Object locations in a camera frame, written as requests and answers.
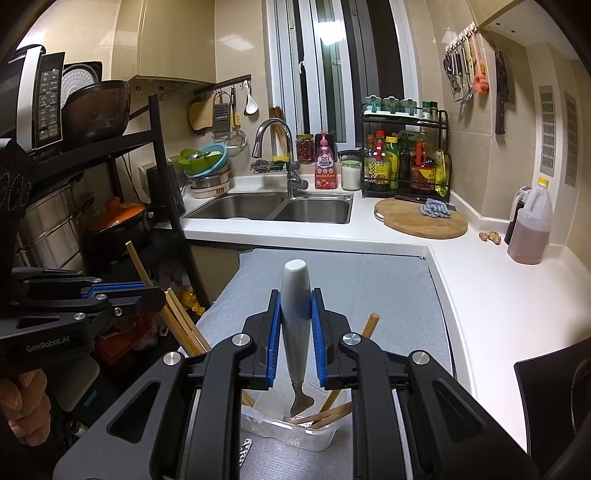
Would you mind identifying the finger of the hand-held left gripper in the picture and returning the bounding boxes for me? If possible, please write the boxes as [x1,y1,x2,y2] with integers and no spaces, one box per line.
[11,268,156,297]
[21,287,166,320]

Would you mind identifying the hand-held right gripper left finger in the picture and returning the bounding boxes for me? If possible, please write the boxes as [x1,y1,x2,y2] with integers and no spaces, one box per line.
[53,288,282,480]

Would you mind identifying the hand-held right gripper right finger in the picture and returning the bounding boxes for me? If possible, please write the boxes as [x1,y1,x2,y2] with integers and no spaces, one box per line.
[311,287,542,480]

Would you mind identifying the white handled metal fork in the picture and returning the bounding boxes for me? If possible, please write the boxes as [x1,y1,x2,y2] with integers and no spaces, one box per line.
[281,260,317,416]

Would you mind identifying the bunch of wooden chopsticks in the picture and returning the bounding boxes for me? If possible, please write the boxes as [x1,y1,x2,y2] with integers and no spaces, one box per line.
[164,287,382,432]

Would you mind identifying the clear plastic container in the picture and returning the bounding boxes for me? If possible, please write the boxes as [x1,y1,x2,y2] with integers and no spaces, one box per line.
[240,383,354,453]

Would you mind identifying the person's left hand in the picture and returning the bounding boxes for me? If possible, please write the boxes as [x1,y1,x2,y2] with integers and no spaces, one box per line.
[0,369,51,446]

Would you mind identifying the beige cardboard box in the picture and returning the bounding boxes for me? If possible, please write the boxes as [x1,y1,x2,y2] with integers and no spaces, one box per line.
[44,357,101,413]

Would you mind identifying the yellow plastic bag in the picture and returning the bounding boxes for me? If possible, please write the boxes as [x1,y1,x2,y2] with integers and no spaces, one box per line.
[181,287,205,318]

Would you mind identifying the black pot orange lid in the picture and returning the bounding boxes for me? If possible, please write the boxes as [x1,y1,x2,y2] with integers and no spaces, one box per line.
[85,198,155,264]

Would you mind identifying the grey table mat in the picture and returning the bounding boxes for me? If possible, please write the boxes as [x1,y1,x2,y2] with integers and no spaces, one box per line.
[182,248,457,480]

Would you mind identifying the large stainless steel pot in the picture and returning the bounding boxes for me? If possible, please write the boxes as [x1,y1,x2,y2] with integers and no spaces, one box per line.
[18,185,93,278]

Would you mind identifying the black kettle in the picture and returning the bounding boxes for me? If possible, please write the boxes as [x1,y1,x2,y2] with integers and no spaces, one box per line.
[144,161,187,224]

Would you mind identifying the steel basin red label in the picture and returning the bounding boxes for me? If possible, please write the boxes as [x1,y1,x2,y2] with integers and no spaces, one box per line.
[188,171,232,200]

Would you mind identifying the black metal shelf rack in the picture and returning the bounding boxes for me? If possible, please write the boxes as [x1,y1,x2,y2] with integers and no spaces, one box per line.
[0,95,204,462]

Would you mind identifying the stainless steel sink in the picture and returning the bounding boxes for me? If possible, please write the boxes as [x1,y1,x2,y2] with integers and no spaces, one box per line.
[184,191,355,225]

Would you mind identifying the round wooden cutting board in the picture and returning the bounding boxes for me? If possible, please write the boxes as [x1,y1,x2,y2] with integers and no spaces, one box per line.
[373,197,469,240]

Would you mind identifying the stack of bowls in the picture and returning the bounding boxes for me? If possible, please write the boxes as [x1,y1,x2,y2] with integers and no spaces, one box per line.
[179,143,229,176]

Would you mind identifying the blue plastic basin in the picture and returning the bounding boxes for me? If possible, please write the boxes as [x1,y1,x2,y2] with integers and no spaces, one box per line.
[185,154,230,178]

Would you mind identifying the chrome kitchen faucet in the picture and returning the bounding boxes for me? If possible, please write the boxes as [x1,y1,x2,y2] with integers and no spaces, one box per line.
[252,118,308,199]

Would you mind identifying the white jar green lid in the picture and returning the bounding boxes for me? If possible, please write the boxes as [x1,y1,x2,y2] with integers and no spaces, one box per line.
[340,156,361,191]

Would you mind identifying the red dish soap bottle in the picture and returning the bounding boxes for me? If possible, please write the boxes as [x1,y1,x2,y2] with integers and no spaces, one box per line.
[314,131,337,190]

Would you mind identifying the dark glass bowl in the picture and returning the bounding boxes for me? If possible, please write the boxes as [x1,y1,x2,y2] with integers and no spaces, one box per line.
[61,80,133,149]

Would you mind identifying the blue knitted dishcloth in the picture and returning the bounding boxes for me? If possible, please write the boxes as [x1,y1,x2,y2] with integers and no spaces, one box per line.
[418,198,452,219]

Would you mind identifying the sink caddy with scrubber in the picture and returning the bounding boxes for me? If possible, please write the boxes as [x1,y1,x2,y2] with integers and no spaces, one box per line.
[250,156,290,176]

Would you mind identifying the row of sauce bottles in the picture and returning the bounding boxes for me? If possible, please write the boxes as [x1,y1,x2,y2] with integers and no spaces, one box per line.
[363,128,448,195]

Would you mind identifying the hanging mesh strainer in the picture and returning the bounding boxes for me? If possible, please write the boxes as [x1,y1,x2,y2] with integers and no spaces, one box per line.
[225,128,249,157]

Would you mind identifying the hanging wooden board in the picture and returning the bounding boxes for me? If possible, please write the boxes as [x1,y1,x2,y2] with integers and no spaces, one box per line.
[188,98,216,133]

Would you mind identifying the jar of red chillies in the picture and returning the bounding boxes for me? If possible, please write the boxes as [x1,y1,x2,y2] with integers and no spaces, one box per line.
[295,133,315,165]

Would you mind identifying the black and white microwave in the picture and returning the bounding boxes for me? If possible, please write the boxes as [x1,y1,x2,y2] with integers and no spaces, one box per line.
[8,44,66,154]

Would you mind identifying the hanging metal grater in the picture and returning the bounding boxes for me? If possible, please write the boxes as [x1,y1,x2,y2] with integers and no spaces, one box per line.
[212,91,232,140]

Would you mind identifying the black gas stove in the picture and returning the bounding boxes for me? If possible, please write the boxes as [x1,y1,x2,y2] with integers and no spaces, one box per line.
[513,339,591,467]

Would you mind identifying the clear oil jug yellow cap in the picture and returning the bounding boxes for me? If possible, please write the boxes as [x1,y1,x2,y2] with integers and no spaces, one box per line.
[506,177,554,265]

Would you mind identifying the row of green spice jars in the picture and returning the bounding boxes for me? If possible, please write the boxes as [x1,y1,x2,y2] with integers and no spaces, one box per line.
[363,95,439,117]

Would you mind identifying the white framed window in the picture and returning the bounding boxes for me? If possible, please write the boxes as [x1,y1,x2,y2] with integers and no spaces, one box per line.
[267,0,419,145]

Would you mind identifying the hanging kitchen tools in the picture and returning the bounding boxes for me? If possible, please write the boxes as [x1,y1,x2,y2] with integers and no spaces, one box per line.
[442,28,491,103]

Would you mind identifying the hanging cleaver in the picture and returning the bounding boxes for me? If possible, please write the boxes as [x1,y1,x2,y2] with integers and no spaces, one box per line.
[493,48,511,136]

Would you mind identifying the overhead cabinet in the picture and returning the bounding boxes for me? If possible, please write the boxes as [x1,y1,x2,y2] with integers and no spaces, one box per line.
[475,0,559,35]

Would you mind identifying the black hook rail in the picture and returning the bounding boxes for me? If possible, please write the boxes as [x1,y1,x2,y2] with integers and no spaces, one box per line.
[193,74,253,96]

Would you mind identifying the black wire spice rack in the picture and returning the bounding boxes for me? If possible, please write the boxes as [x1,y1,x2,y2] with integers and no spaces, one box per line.
[361,109,452,200]

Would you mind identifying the beige wall cabinet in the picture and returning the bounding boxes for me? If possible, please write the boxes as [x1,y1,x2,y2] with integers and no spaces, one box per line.
[110,0,219,87]

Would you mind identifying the white wall vent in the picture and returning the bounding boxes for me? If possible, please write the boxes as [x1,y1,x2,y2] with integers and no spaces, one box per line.
[562,90,581,188]
[537,85,556,173]

